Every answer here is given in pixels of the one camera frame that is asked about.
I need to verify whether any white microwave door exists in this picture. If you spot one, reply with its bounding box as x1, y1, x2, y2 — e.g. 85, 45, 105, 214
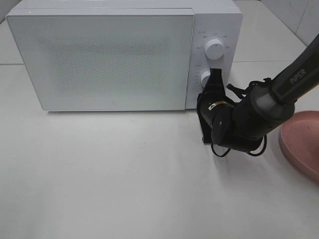
7, 8, 194, 111

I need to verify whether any pink round plate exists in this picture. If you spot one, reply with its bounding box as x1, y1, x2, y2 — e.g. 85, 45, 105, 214
279, 111, 319, 183

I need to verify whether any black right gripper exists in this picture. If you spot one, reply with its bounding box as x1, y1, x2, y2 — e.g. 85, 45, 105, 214
196, 68, 235, 144

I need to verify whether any white upper microwave knob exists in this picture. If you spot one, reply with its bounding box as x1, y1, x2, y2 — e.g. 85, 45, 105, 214
204, 37, 226, 60

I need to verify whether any white microwave oven body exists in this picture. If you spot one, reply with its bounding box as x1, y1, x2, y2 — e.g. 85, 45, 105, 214
6, 0, 243, 111

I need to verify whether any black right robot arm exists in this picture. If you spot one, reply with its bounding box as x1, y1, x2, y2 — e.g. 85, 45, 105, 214
196, 37, 319, 157

